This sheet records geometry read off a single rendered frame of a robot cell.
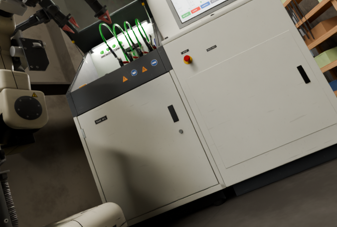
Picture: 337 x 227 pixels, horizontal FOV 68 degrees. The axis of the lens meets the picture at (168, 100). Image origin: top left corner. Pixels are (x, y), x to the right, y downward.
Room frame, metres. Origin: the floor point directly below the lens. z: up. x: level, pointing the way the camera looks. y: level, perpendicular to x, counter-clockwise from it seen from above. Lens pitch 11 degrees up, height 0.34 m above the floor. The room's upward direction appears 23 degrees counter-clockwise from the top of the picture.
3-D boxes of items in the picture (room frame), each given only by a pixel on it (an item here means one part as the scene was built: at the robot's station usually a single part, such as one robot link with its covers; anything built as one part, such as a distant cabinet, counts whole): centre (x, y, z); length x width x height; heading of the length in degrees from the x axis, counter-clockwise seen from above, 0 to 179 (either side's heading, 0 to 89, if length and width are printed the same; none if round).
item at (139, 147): (1.48, 0.25, 0.44); 0.65 x 0.02 x 0.68; 81
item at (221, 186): (1.76, 0.21, 0.39); 0.70 x 0.58 x 0.79; 81
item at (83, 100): (1.50, 0.24, 0.87); 0.62 x 0.04 x 0.16; 81
